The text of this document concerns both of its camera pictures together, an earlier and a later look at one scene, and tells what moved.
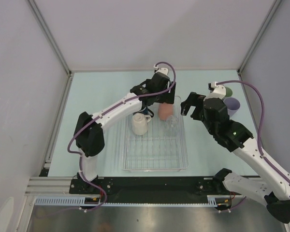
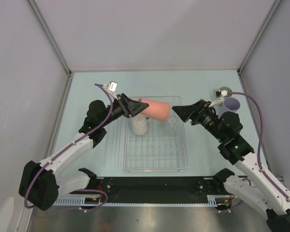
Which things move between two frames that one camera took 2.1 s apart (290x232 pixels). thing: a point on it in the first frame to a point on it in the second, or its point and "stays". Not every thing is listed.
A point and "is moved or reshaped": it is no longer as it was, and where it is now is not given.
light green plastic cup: (228, 92) stays
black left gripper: (168, 97) to (129, 108)
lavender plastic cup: (233, 105) stays
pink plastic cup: (165, 110) is moved or reshaped
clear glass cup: (171, 126) stays
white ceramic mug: (140, 122) stays
